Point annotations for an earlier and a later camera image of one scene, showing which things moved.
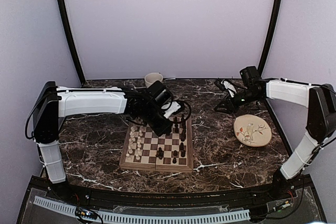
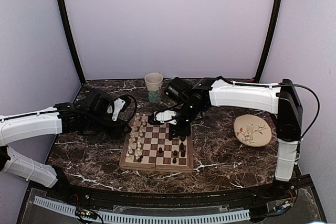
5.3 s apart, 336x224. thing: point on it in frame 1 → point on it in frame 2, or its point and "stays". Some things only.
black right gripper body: (249, 98) → (189, 113)
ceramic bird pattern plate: (252, 130) stays
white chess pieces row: (135, 145) stays
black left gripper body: (149, 117) → (96, 123)
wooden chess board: (144, 150) stays
